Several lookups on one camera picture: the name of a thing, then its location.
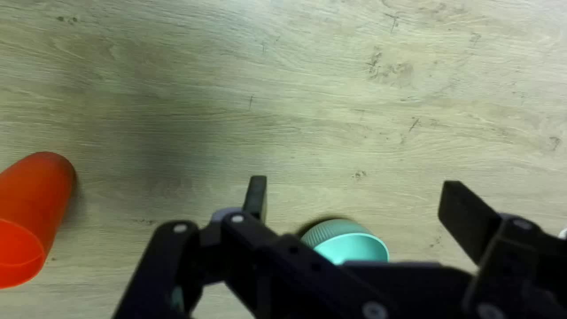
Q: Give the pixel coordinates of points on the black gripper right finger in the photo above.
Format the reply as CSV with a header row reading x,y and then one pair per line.
x,y
472,218

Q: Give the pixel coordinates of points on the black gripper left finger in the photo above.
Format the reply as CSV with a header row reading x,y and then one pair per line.
x,y
177,266

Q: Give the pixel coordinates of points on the orange plastic cup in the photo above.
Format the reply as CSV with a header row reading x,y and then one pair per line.
x,y
29,218

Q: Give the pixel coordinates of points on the teal green bowl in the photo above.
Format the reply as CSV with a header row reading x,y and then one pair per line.
x,y
348,241

